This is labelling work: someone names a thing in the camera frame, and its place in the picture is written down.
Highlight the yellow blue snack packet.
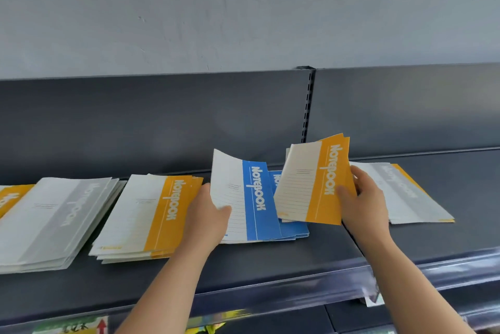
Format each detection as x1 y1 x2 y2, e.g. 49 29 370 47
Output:
185 308 255 334

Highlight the yellow white price tag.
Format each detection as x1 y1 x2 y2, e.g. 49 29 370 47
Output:
33 316 109 334

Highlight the dark grey back panel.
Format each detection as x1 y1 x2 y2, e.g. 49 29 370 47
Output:
0 70 313 186
306 63 500 161

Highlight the pile of white notebooks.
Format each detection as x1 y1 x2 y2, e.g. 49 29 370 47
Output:
349 162 456 225

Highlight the person's right forearm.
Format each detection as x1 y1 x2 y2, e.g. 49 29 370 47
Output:
361 238 476 334

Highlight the clear plastic price rail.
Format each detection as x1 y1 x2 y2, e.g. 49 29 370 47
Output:
363 248 500 295
0 263 376 334

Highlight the slotted dark metal upright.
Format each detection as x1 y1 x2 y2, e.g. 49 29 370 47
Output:
296 66 316 144

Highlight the person's left hand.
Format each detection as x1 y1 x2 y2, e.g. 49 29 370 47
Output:
181 183 233 252

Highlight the small grey notebook stack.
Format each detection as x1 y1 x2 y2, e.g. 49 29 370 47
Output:
0 176 128 275

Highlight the person's left forearm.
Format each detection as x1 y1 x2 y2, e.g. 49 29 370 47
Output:
115 245 214 334

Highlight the person's right hand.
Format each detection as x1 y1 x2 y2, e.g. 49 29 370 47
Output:
336 165 393 247

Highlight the small orange notebook stack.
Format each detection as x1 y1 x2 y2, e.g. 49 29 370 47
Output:
89 173 204 265
273 133 357 226
0 184 36 219

